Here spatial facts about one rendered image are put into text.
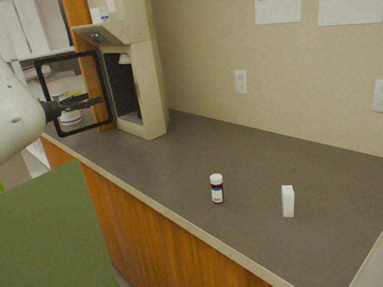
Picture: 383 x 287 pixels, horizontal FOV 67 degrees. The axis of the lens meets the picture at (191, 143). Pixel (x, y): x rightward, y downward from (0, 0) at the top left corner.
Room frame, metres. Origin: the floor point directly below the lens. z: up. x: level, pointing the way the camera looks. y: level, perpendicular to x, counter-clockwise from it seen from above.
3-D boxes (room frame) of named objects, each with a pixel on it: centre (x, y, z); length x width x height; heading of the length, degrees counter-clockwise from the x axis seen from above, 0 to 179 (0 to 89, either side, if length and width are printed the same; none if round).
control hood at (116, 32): (1.43, 0.36, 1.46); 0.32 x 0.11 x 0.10; 40
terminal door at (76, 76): (1.49, 0.55, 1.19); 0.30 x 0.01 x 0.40; 122
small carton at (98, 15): (1.40, 0.33, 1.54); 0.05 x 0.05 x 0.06; 59
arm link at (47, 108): (1.20, 0.61, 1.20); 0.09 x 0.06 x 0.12; 41
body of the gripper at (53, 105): (1.24, 0.55, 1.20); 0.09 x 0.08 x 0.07; 131
